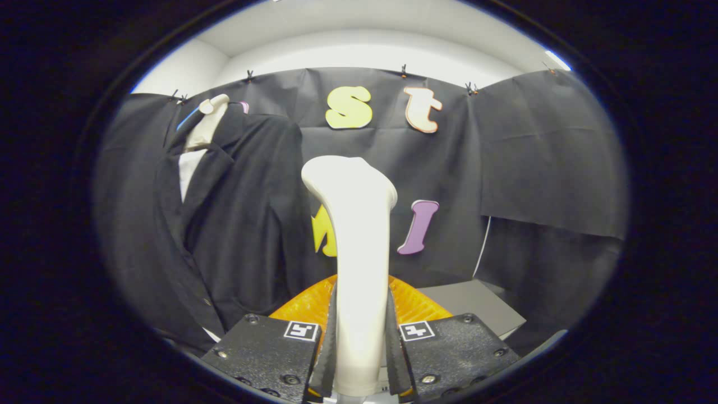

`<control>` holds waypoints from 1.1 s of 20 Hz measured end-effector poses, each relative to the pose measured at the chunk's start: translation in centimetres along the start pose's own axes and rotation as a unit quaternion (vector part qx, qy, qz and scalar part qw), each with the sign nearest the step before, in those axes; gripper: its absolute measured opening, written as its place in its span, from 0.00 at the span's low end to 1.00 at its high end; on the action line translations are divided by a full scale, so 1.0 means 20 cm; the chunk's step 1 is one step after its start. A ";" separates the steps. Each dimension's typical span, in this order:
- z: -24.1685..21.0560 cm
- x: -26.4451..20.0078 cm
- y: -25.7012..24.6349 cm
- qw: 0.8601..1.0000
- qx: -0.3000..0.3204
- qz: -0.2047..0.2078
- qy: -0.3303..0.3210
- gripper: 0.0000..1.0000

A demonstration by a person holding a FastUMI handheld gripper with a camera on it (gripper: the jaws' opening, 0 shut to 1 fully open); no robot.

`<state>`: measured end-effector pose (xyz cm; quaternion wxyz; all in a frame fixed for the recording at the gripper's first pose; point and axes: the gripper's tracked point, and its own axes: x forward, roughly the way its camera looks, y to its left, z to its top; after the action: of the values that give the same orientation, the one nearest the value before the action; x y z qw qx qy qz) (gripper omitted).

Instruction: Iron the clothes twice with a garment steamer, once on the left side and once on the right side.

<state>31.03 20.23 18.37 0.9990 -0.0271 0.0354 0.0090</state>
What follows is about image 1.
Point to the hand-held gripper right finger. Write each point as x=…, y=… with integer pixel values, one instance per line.
x=454, y=353

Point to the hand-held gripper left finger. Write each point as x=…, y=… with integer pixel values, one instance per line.
x=269, y=353

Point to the black suit jacket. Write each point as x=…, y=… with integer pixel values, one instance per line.
x=241, y=224

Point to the white garment steamer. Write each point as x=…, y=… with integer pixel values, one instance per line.
x=359, y=252

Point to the grey cabinet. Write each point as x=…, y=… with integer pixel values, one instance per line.
x=477, y=306

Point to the black backdrop cloth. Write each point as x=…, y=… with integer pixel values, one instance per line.
x=533, y=168

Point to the white mannequin torso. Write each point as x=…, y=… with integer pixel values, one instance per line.
x=207, y=126

